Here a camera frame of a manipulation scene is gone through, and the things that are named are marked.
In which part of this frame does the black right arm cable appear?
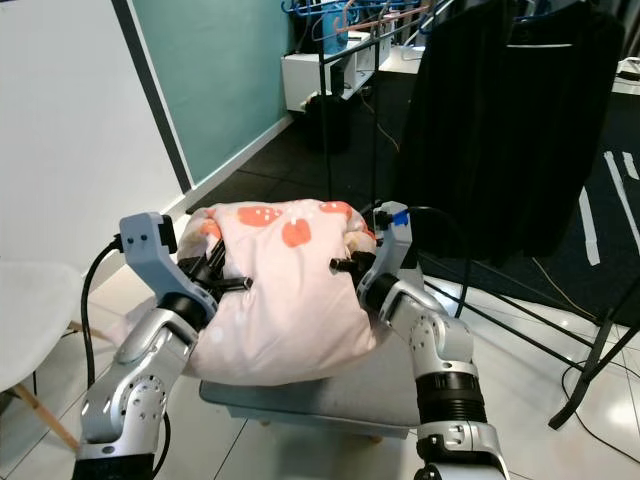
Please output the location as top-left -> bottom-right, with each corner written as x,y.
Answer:
405,205 -> 471,321

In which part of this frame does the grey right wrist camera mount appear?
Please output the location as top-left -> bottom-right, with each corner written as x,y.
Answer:
365,203 -> 411,296

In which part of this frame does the black bin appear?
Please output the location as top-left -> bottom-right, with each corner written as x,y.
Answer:
300,95 -> 351,151

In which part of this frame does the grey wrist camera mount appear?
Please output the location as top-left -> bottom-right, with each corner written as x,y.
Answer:
118,212 -> 211,321
365,203 -> 411,296

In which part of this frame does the black clothes rack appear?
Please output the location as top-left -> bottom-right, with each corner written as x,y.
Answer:
315,0 -> 640,431

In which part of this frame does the blue hanger bunch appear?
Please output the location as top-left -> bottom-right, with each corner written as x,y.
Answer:
280,0 -> 426,43

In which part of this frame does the white low cabinet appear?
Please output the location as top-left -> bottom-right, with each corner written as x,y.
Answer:
282,45 -> 363,111

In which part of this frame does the pink patterned pillow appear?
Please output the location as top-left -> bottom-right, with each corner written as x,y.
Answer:
125,200 -> 391,386

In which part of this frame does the black hanging garment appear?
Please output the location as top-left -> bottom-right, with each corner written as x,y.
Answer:
395,0 -> 626,259

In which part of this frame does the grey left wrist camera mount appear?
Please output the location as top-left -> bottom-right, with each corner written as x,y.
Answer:
118,212 -> 211,321

